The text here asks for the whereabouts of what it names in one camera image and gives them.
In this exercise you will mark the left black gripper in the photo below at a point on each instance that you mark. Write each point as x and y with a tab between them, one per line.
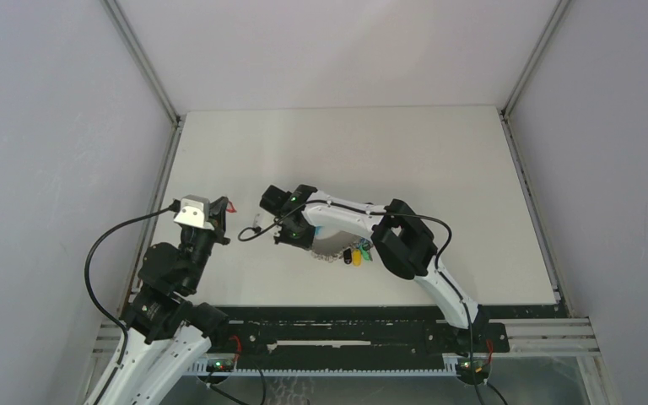
218	209

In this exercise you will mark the key with red tag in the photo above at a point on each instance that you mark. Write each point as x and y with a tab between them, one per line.
231	208

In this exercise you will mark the metal key organizer ring plate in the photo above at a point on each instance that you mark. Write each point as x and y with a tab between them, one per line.
330	245

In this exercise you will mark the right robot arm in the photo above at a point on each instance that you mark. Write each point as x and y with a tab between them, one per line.
400	237

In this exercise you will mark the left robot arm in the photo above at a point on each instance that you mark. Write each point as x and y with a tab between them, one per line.
164	333

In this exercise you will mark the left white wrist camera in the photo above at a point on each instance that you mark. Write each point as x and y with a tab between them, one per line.
194	211

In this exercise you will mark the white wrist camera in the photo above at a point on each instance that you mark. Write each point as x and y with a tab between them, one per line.
194	211
257	222

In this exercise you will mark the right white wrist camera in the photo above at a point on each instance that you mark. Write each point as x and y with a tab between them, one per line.
257	222

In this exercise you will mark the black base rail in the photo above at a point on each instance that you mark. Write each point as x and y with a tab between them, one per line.
368	338

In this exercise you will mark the white cable duct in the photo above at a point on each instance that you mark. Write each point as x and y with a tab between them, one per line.
205	367

